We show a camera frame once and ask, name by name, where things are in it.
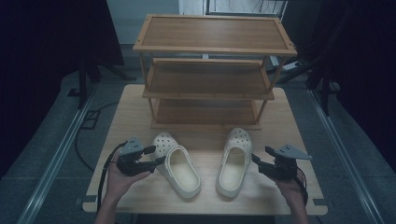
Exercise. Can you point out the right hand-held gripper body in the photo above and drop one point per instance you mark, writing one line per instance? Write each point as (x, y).
(283, 166)

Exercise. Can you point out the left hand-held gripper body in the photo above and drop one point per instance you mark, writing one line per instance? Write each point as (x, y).
(132, 148)

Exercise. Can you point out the cream clog shoe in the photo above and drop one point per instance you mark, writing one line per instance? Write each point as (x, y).
(180, 171)
(233, 168)

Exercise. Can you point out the person's right hand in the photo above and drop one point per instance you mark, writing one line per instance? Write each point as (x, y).
(292, 191)

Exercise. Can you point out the person's left hand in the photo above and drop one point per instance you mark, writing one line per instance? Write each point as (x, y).
(120, 185)

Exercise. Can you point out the black metal stand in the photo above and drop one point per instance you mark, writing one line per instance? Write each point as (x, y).
(325, 84)
(82, 84)

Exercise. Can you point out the white power strip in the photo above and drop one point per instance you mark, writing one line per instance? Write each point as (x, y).
(291, 66)

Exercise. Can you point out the wooden three-tier shoe rack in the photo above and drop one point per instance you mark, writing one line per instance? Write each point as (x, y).
(214, 32)

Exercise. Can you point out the dark curtain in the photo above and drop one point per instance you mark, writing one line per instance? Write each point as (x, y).
(46, 46)
(367, 62)

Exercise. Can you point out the metal floor rail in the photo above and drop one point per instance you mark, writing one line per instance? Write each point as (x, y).
(53, 165)
(342, 149)

